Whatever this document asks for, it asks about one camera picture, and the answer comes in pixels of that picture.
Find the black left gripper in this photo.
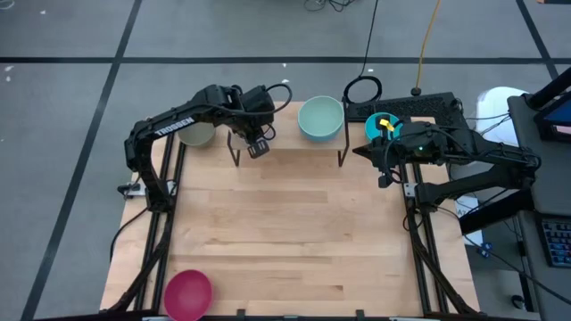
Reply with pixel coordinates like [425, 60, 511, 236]
[225, 85, 277, 142]

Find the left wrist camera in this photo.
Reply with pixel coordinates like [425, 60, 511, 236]
[247, 137, 271, 160]

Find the black perforated box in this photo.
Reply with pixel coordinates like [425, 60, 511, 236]
[345, 91, 468, 124]

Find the grey bowl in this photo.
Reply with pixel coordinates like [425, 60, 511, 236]
[178, 120, 217, 148]

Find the black diagonal beam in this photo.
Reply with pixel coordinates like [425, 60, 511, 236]
[458, 186, 536, 236]

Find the black keyboard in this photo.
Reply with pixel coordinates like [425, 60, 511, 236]
[539, 217, 571, 269]

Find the black monitor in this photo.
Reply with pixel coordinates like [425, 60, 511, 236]
[534, 91, 571, 144]

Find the yellow cable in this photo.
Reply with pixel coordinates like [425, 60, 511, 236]
[414, 0, 443, 93]

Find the magenta bowl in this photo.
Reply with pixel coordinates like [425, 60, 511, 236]
[163, 268, 214, 321]

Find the black pole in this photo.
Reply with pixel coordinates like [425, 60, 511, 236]
[525, 66, 571, 111]

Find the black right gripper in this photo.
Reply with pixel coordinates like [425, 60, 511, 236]
[352, 120, 447, 173]

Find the black cable bundle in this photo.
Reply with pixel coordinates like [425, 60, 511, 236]
[304, 0, 359, 13]

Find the white round object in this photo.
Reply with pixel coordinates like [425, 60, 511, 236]
[476, 86, 530, 148]

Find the teal bowl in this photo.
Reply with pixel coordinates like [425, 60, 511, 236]
[364, 111, 405, 144]

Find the black aluminium table frame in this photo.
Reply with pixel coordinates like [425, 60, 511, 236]
[104, 114, 481, 321]

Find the mint green bowl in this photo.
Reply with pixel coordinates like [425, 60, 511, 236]
[297, 95, 345, 136]

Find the grey desk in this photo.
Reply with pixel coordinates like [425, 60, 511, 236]
[507, 94, 571, 218]

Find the black coiled floor cable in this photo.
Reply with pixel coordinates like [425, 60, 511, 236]
[342, 0, 384, 106]

